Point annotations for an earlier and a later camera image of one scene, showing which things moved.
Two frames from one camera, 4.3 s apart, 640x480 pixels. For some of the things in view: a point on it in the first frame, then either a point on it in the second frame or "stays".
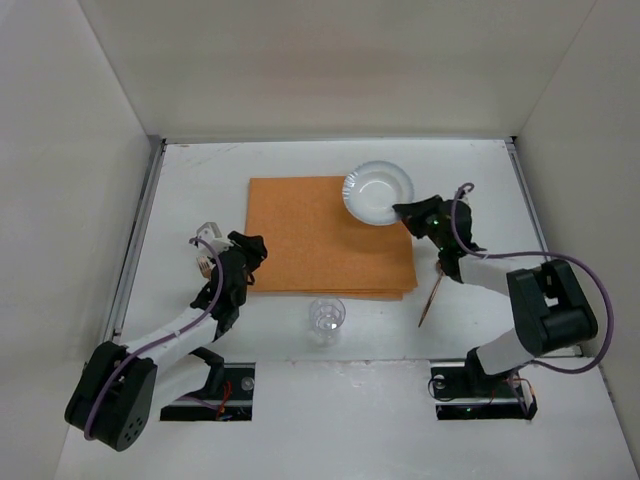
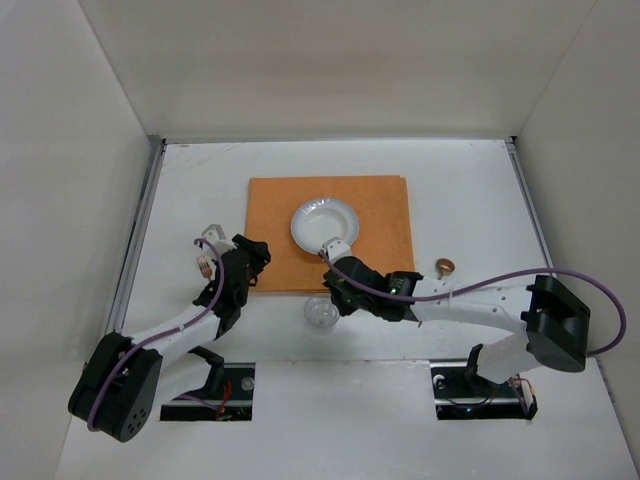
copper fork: [205, 265] stays
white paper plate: [372, 188] → [319, 220]
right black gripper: [422, 221] → [341, 288]
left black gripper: [244, 252] stays
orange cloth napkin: [315, 247] stays
